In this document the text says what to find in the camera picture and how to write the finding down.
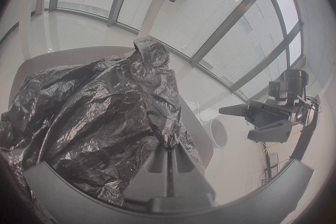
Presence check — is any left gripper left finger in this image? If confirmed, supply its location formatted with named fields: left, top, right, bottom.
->
left=123, top=143, right=171, bottom=200

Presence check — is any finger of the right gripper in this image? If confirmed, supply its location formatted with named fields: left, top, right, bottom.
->
left=247, top=122, right=293, bottom=143
left=219, top=103, right=250, bottom=116

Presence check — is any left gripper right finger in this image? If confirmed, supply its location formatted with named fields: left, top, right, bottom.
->
left=171, top=143, right=216, bottom=199

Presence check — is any black plastic bag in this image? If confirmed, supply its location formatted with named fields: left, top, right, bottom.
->
left=0, top=37, right=204, bottom=208

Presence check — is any window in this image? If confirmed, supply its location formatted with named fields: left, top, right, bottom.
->
left=31, top=0, right=305, bottom=103

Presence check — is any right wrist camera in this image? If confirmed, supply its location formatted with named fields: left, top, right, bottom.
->
left=268, top=81, right=288, bottom=103

